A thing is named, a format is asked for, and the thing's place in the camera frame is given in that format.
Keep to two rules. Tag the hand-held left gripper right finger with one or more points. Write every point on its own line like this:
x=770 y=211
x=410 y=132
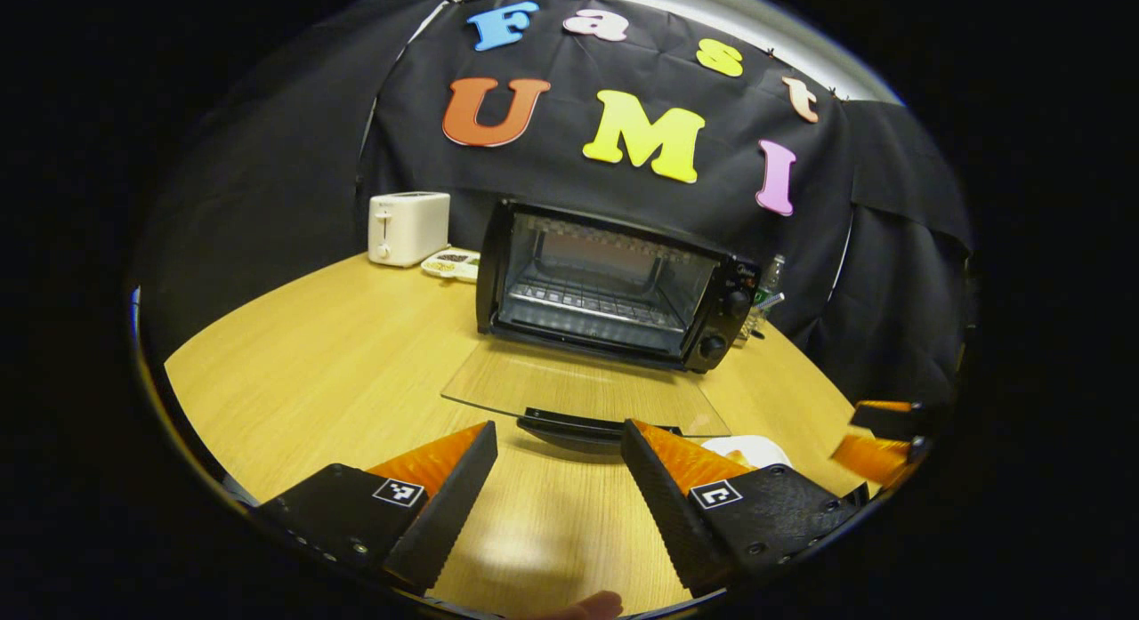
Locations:
x=672 y=509

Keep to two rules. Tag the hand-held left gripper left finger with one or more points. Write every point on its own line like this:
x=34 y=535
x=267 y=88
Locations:
x=445 y=509

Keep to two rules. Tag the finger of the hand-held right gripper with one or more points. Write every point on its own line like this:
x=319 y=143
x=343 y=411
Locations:
x=876 y=460
x=890 y=420

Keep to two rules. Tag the orange-brown food piece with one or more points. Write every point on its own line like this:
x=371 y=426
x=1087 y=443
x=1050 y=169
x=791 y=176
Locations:
x=740 y=459

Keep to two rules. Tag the black electric oven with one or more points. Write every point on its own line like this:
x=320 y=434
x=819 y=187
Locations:
x=730 y=335

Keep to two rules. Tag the white plate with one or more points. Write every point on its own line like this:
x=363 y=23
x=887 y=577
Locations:
x=763 y=448

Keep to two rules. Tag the green label water bottle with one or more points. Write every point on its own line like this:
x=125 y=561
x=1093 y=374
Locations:
x=771 y=277

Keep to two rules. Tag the white divided snack dish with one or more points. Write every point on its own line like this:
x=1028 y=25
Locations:
x=452 y=264

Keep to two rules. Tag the white toaster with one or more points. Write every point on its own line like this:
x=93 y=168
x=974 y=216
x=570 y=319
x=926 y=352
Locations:
x=409 y=229

